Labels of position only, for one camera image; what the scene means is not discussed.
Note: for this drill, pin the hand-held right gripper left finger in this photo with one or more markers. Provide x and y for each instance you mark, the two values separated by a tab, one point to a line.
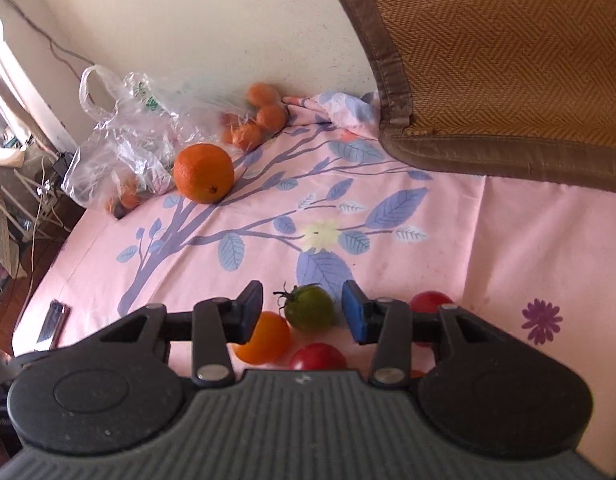
252	311

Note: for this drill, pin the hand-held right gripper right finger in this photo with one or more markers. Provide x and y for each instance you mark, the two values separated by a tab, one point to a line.
354	316

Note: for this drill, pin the orange tomato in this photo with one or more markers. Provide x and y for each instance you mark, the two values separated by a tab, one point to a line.
268	340

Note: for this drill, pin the green tomato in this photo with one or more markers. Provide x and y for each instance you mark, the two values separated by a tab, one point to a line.
310	307

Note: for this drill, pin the red tomato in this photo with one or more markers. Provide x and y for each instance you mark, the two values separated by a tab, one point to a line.
318	358
428	302

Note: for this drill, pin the large orange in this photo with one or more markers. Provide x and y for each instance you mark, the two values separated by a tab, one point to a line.
204	172

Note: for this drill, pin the pink printed bedsheet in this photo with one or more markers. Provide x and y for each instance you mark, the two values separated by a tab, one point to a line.
387	255

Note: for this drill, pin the smartphone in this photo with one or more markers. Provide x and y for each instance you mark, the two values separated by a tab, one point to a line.
52	321

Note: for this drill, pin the clear plastic bag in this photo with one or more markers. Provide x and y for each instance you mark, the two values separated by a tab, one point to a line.
133	127

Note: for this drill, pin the brown woven seat mat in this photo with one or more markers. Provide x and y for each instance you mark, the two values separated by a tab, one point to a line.
512	60

